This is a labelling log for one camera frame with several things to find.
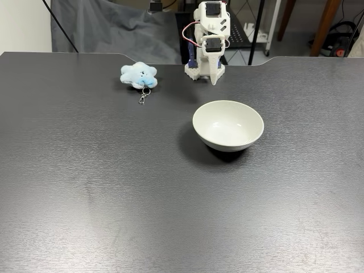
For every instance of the white bowl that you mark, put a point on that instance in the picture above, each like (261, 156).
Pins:
(227, 128)

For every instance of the thin wooden leg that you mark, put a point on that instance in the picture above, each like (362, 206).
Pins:
(285, 20)

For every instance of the black vacuum cleaner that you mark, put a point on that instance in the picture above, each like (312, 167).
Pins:
(338, 37)

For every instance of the thick wooden leg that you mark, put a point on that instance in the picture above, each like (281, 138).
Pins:
(325, 25)

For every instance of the small black camera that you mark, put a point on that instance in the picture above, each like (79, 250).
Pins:
(155, 6)

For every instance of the black tripod leg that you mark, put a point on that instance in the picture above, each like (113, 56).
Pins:
(61, 27)

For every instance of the white cart frame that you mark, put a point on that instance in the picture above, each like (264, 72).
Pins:
(271, 25)

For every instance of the blue clamp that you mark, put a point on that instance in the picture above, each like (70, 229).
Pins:
(192, 54)
(218, 64)

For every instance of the cream cloth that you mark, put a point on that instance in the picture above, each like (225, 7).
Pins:
(357, 47)

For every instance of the grey cloth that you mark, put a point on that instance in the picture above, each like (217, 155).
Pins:
(113, 28)

